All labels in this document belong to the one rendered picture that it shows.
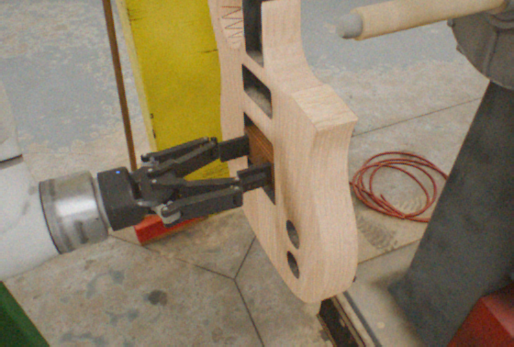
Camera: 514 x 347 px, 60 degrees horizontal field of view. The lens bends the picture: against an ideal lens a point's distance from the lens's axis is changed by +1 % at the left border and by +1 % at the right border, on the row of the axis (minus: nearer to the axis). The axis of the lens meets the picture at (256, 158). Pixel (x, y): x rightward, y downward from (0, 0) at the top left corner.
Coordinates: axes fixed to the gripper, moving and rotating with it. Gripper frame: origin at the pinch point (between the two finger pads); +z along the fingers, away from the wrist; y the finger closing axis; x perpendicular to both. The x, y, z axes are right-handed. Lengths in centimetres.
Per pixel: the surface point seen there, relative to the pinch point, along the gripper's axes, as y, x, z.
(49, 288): -84, -93, -52
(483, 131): -3.3, -11.0, 46.1
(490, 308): 10, -45, 44
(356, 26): 9.3, 19.3, 8.1
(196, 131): -92, -49, 12
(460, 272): 0, -46, 46
